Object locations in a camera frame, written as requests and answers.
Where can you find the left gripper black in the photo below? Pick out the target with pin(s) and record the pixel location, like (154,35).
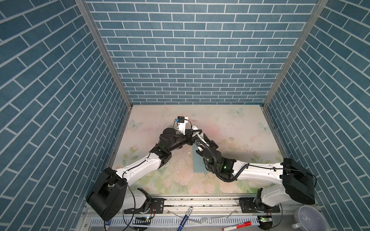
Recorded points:
(188,136)

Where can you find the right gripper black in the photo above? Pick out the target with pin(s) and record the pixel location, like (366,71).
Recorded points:
(213,144)

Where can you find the teal envelope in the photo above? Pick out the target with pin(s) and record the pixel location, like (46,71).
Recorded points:
(198,163)

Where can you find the white glue stick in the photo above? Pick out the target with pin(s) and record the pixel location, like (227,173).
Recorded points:
(196,132)

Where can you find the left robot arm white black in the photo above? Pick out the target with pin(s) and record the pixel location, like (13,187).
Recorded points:
(107,195)

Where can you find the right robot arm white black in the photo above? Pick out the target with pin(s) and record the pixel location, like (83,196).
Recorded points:
(289,180)

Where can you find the blue marker pen centre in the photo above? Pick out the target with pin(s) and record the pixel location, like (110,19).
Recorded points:
(185,219)

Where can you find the red marker pen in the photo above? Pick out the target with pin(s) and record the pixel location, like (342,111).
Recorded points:
(237,226)

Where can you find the white cup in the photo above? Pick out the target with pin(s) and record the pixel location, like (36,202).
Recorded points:
(308,218)

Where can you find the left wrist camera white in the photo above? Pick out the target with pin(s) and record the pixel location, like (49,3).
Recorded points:
(181,122)

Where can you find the aluminium mounting rail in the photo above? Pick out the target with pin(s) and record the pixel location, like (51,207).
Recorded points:
(216,205)

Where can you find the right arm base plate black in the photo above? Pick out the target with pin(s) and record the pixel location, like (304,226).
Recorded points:
(248,205)

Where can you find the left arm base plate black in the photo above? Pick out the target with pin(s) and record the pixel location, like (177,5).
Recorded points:
(156,205)

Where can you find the white slotted cable duct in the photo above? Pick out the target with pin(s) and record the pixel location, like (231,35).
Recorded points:
(195,221)

